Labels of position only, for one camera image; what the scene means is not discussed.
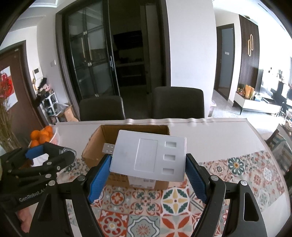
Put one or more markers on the patterned table runner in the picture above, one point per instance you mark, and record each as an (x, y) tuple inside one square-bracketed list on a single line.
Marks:
[(176, 210)]

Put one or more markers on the white basket of oranges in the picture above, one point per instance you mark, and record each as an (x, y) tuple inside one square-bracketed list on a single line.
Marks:
[(48, 134)]

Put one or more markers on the person's left hand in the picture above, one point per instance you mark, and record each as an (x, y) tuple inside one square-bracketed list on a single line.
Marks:
[(25, 217)]

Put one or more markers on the white tv console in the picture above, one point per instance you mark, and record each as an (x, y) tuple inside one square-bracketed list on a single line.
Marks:
[(264, 106)]

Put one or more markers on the small cardboard box on floor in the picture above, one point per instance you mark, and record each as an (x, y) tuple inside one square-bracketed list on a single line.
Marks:
[(67, 115)]

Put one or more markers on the white card box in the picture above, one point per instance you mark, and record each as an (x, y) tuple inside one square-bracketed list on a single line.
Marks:
[(147, 155)]

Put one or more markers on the white shoe rack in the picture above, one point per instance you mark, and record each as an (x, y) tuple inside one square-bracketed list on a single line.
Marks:
[(51, 108)]

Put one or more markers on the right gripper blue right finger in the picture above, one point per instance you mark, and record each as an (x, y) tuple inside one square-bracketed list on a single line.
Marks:
[(244, 217)]

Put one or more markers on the patterned tissue pouch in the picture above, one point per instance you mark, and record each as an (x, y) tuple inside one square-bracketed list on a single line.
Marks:
[(65, 175)]

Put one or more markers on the right dark dining chair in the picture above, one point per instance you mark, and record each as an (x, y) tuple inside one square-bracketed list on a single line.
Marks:
[(170, 102)]

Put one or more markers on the glass vase with dried flowers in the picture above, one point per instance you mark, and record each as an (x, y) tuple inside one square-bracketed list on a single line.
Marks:
[(9, 142)]

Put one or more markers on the left dark dining chair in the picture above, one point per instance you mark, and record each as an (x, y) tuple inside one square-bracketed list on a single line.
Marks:
[(104, 108)]

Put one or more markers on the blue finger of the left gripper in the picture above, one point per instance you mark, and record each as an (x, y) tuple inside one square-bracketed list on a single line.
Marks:
[(34, 152)]

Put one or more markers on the brown entrance door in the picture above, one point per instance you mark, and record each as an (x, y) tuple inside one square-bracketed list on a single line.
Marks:
[(27, 116)]

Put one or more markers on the dark hallway door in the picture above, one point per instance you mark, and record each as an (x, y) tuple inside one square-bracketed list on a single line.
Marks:
[(225, 59)]

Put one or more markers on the dark dining chair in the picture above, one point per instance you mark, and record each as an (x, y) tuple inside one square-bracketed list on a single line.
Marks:
[(104, 108), (170, 102)]

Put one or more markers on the dark glass cabinet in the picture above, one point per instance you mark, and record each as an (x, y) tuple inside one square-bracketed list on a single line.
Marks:
[(114, 48)]

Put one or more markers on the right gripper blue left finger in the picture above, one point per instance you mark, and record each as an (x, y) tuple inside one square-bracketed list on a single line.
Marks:
[(51, 216)]

